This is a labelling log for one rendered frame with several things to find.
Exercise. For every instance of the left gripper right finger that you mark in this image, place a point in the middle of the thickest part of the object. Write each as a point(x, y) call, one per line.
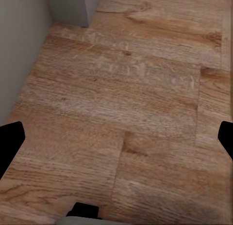
point(225, 135)

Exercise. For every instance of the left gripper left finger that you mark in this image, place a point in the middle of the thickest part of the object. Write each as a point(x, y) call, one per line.
point(12, 137)

